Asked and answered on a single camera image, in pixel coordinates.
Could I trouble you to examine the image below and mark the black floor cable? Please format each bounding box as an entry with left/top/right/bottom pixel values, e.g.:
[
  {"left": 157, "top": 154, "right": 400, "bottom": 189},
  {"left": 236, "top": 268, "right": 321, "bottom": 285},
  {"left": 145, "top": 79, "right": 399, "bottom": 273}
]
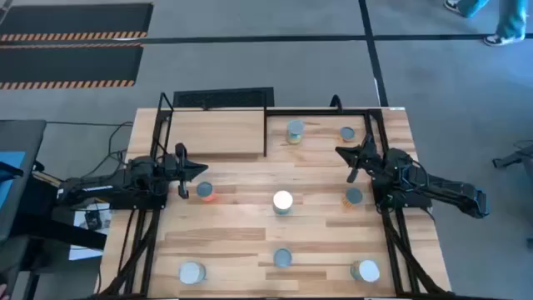
[{"left": 45, "top": 120, "right": 135, "bottom": 127}]

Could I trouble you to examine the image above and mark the black mesh panel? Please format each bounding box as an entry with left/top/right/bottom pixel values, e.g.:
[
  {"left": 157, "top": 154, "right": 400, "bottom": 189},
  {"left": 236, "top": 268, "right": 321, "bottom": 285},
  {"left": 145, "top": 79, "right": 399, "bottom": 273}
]
[{"left": 172, "top": 86, "right": 276, "bottom": 109}]

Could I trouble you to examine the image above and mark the red labelled can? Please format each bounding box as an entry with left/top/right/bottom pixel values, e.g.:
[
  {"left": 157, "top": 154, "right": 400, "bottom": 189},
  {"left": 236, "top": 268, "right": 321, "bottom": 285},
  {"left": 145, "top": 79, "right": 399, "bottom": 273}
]
[{"left": 195, "top": 181, "right": 217, "bottom": 203}]

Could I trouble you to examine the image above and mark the person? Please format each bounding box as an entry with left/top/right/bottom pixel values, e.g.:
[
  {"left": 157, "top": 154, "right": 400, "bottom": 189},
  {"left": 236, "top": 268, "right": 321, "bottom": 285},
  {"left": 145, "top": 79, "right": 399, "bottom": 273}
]
[{"left": 443, "top": 0, "right": 530, "bottom": 48}]

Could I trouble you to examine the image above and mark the grey side desk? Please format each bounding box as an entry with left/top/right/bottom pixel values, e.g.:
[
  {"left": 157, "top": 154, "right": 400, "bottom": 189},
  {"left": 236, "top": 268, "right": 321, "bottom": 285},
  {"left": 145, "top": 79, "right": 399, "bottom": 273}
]
[{"left": 0, "top": 119, "right": 107, "bottom": 300}]

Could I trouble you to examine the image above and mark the blue flat item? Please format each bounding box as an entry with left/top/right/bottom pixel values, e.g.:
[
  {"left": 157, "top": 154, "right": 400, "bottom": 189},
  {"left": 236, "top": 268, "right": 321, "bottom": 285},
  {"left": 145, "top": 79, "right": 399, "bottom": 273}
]
[{"left": 0, "top": 150, "right": 27, "bottom": 209}]

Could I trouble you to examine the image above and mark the black aluminium table frame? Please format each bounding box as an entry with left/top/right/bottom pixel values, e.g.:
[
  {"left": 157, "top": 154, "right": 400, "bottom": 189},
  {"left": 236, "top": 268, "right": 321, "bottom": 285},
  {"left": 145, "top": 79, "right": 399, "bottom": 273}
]
[{"left": 95, "top": 106, "right": 456, "bottom": 300}]

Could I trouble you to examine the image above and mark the wild pink salmon can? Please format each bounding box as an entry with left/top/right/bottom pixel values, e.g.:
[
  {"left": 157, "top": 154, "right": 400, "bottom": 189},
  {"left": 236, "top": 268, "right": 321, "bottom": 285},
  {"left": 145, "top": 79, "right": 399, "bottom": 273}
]
[{"left": 272, "top": 247, "right": 293, "bottom": 268}]

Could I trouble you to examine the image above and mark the white paper sheet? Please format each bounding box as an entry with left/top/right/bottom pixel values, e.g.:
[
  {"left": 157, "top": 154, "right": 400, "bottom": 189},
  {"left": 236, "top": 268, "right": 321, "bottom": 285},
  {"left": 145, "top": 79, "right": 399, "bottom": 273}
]
[{"left": 68, "top": 207, "right": 112, "bottom": 262}]

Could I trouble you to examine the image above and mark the orange bean-pattern can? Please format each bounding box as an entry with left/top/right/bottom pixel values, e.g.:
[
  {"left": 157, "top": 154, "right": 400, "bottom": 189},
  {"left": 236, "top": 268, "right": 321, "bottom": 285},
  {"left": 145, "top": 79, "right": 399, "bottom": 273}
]
[{"left": 341, "top": 187, "right": 364, "bottom": 210}]

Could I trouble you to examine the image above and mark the black stand base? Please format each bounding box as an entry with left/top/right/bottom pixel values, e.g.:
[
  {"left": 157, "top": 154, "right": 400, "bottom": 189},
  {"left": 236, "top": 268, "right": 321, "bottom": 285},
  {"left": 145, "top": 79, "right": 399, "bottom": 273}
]
[{"left": 492, "top": 143, "right": 533, "bottom": 178}]

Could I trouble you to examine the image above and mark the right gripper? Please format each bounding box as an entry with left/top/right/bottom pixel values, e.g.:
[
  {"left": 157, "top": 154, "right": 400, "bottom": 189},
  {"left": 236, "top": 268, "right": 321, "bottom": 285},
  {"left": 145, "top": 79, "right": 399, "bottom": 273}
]
[{"left": 335, "top": 133, "right": 386, "bottom": 183}]

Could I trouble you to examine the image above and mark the wooden shelf black frame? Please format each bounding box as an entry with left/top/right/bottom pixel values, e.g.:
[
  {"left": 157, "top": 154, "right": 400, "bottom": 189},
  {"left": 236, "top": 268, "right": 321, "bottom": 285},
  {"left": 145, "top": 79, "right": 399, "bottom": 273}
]
[{"left": 156, "top": 92, "right": 268, "bottom": 163}]

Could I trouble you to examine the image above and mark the black looped cable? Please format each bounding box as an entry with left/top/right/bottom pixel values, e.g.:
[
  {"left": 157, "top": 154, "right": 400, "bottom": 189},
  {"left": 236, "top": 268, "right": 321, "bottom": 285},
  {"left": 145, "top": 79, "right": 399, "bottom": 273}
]
[{"left": 81, "top": 121, "right": 135, "bottom": 180}]

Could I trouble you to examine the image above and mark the carrots can yellow-green label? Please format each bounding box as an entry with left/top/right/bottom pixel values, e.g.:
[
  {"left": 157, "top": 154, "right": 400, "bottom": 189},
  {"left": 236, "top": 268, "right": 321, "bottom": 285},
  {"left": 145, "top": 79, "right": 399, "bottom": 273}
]
[{"left": 286, "top": 119, "right": 306, "bottom": 146}]

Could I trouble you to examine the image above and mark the black hazard-striped floor mat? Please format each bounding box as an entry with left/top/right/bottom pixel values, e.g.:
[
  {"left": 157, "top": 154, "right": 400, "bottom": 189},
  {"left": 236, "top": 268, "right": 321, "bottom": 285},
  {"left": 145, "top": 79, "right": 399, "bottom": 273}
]
[
  {"left": 0, "top": 42, "right": 145, "bottom": 91},
  {"left": 0, "top": 2, "right": 154, "bottom": 43}
]

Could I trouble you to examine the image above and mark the tomatoes can teal label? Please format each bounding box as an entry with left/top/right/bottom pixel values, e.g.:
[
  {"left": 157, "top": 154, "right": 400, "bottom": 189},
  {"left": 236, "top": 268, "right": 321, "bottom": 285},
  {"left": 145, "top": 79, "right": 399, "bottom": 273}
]
[{"left": 272, "top": 190, "right": 295, "bottom": 217}]

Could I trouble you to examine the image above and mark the small black device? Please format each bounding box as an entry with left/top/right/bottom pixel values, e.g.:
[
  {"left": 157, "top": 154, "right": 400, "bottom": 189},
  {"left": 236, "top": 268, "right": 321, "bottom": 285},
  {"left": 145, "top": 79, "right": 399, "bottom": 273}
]
[{"left": 84, "top": 210, "right": 103, "bottom": 230}]

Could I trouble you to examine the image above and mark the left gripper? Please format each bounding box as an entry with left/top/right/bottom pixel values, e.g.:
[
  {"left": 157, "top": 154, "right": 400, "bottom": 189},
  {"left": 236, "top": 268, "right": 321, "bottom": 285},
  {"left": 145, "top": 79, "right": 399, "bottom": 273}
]
[{"left": 161, "top": 143, "right": 208, "bottom": 199}]

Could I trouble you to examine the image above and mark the large can white lid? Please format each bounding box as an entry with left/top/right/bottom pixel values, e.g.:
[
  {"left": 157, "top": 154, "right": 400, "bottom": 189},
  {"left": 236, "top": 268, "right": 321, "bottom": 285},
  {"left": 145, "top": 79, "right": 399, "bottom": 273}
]
[
  {"left": 350, "top": 258, "right": 381, "bottom": 284},
  {"left": 178, "top": 261, "right": 207, "bottom": 286}
]

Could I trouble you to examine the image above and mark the yellow black cable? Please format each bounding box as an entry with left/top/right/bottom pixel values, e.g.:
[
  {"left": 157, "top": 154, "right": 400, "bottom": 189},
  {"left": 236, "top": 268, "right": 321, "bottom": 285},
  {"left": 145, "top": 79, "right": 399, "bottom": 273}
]
[{"left": 32, "top": 170, "right": 63, "bottom": 188}]

